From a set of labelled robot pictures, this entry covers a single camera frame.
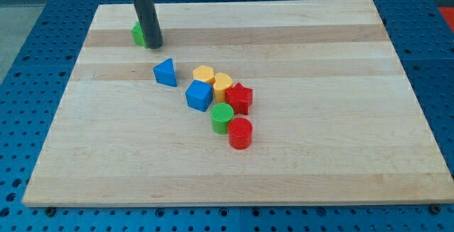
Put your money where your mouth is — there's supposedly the blue triangle block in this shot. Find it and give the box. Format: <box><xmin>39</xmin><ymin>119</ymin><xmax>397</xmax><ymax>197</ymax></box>
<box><xmin>153</xmin><ymin>58</ymin><xmax>177</xmax><ymax>87</ymax></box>

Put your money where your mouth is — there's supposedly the wooden board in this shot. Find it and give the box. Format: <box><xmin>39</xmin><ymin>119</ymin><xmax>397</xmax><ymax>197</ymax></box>
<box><xmin>23</xmin><ymin>0</ymin><xmax>453</xmax><ymax>207</ymax></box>

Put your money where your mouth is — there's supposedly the green cylinder block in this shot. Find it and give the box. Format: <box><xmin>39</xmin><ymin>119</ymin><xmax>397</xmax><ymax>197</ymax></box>
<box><xmin>210</xmin><ymin>103</ymin><xmax>234</xmax><ymax>135</ymax></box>

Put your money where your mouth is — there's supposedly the red star block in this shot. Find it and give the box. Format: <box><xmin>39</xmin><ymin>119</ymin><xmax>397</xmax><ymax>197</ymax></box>
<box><xmin>225</xmin><ymin>82</ymin><xmax>253</xmax><ymax>115</ymax></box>

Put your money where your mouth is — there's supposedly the yellow heart block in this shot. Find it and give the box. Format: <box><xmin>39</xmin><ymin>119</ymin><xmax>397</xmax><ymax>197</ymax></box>
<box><xmin>213</xmin><ymin>72</ymin><xmax>233</xmax><ymax>103</ymax></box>

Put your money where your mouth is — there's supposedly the red cylinder block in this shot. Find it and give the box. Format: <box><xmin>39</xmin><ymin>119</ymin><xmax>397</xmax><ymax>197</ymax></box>
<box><xmin>228</xmin><ymin>117</ymin><xmax>253</xmax><ymax>150</ymax></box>

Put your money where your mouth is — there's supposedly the blue cube block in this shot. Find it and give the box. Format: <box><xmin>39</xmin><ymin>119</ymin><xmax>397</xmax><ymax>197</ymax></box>
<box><xmin>185</xmin><ymin>80</ymin><xmax>213</xmax><ymax>112</ymax></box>

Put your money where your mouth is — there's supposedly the yellow hexagon block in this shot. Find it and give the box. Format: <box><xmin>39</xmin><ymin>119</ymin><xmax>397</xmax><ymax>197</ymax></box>
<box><xmin>192</xmin><ymin>65</ymin><xmax>216</xmax><ymax>84</ymax></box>

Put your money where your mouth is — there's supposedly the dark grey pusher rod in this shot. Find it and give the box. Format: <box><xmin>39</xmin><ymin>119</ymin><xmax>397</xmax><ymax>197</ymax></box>
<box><xmin>133</xmin><ymin>0</ymin><xmax>163</xmax><ymax>49</ymax></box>

